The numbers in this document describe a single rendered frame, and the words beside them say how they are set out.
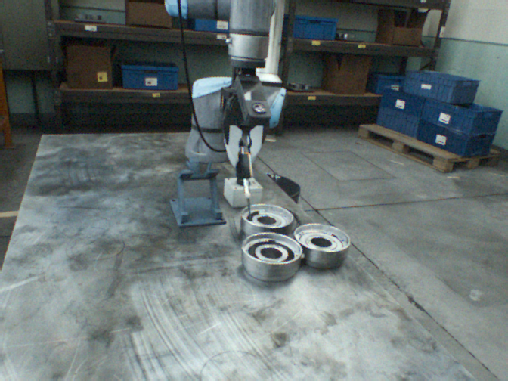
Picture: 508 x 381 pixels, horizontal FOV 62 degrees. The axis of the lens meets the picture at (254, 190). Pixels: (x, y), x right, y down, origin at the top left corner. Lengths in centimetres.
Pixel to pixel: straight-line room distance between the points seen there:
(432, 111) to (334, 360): 408
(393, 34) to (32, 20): 360
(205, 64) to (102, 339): 435
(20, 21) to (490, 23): 464
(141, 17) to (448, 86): 286
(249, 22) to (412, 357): 59
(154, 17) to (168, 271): 354
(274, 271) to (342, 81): 429
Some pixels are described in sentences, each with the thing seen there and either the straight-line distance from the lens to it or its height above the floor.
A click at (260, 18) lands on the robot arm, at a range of 81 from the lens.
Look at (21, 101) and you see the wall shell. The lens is 480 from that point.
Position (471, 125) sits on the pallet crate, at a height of 45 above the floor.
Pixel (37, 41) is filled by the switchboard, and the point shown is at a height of 81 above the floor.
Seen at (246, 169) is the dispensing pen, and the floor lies 93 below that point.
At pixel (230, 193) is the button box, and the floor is 83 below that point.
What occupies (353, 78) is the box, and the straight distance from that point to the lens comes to 499.
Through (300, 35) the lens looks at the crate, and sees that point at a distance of 463.
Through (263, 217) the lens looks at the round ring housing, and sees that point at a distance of 88.
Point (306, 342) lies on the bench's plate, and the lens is 63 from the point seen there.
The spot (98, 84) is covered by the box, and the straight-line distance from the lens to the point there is 421.
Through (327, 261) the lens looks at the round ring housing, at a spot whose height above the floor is 82.
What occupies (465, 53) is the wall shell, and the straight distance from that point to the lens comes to 566.
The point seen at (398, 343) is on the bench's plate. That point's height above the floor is 80.
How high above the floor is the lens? 121
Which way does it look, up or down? 23 degrees down
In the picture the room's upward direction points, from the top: 5 degrees clockwise
